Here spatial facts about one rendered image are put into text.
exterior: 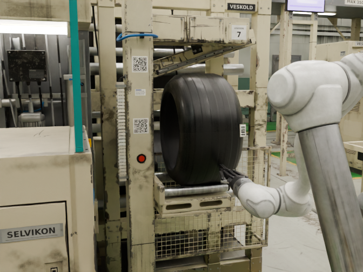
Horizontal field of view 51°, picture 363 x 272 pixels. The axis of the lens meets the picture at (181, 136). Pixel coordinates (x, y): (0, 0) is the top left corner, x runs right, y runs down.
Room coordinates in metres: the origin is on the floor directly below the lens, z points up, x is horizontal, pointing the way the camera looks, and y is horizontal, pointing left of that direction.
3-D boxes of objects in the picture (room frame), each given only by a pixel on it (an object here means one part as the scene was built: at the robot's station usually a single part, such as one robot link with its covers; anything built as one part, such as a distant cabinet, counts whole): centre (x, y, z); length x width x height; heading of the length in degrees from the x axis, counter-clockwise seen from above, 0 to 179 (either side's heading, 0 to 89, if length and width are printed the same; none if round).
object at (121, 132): (1.80, 0.29, 1.19); 0.05 x 0.04 x 0.48; 16
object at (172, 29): (2.26, -0.07, 1.71); 0.61 x 0.25 x 0.15; 106
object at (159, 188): (1.89, 0.14, 0.90); 0.40 x 0.03 x 0.10; 16
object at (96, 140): (2.62, 0.59, 0.61); 0.33 x 0.06 x 0.86; 16
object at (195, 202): (1.81, -0.07, 0.83); 0.36 x 0.09 x 0.06; 106
